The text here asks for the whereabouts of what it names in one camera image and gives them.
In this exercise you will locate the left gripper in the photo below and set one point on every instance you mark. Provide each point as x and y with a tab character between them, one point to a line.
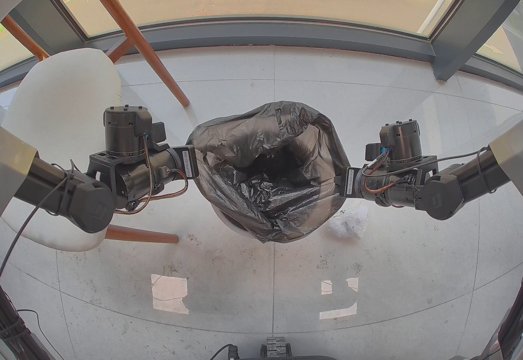
179	164

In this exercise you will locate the black plastic bag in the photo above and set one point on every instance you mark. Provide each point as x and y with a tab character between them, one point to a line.
261	154

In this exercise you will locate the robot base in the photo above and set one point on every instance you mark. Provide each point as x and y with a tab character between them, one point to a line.
277	348

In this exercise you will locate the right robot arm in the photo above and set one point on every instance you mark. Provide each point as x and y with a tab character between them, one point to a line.
445	195

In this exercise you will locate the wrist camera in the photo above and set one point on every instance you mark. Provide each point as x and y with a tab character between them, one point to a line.
157	133
374	152

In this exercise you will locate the crumpled white paper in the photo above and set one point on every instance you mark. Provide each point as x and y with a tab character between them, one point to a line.
349	223

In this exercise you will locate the white trash bin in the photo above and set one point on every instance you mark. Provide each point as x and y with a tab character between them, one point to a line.
229	223

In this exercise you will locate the white chair wooden legs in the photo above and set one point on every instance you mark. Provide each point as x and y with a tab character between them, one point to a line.
61	93

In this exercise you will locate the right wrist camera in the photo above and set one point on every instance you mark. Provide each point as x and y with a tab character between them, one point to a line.
374	152

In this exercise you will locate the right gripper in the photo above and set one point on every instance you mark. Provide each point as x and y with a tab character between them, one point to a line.
369	186

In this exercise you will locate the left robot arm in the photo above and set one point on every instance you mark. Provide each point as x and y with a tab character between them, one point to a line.
81	199

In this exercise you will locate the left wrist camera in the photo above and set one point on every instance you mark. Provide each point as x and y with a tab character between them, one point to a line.
157	133

